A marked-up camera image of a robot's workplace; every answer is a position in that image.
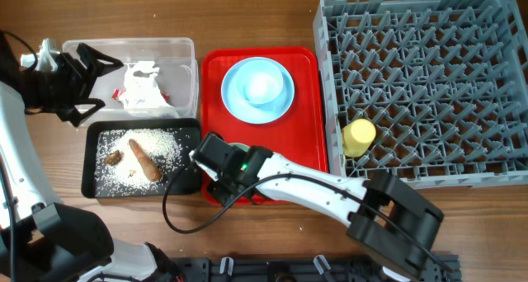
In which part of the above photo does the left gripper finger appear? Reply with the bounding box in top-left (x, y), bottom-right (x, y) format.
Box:
top-left (77, 43), bottom-right (124, 78)
top-left (57, 98), bottom-right (106, 128)

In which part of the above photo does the red candy wrapper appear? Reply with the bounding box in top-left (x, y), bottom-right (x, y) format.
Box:
top-left (112, 89), bottom-right (124, 101)

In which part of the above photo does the green bowl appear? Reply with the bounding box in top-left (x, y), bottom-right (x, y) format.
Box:
top-left (230, 143), bottom-right (249, 152)

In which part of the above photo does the white napkin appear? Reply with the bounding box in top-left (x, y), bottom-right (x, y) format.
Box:
top-left (119, 61), bottom-right (171, 109)

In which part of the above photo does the brown food chunk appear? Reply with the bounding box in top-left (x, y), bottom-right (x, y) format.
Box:
top-left (104, 150), bottom-right (122, 166)

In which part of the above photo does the white rice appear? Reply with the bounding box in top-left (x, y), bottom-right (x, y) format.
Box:
top-left (94, 129), bottom-right (185, 198)

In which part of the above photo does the brown sweet potato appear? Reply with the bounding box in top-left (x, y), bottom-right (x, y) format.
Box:
top-left (128, 139), bottom-right (163, 182)

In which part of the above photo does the light blue plate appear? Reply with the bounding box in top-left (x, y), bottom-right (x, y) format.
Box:
top-left (221, 59), bottom-right (295, 125)

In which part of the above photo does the yellow plastic cup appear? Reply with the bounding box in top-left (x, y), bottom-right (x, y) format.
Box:
top-left (342, 119), bottom-right (376, 157)

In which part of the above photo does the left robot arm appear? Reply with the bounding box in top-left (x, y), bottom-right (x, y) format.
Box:
top-left (1, 31), bottom-right (185, 281)

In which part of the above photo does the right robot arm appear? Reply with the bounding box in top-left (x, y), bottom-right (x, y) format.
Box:
top-left (190, 133), bottom-right (444, 280)

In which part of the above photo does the grey dishwasher rack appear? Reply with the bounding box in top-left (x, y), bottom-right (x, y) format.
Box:
top-left (313, 0), bottom-right (527, 189)

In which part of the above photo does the clear plastic bin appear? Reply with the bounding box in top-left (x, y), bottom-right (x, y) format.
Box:
top-left (83, 38), bottom-right (199, 126)

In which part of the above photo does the black plastic tray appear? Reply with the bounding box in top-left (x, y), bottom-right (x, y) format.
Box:
top-left (81, 118), bottom-right (201, 198)

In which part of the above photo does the red plastic tray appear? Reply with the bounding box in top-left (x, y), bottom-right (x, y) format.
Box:
top-left (200, 46), bottom-right (328, 172)

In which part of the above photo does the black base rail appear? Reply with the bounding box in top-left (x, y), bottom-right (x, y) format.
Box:
top-left (168, 255), bottom-right (461, 282)

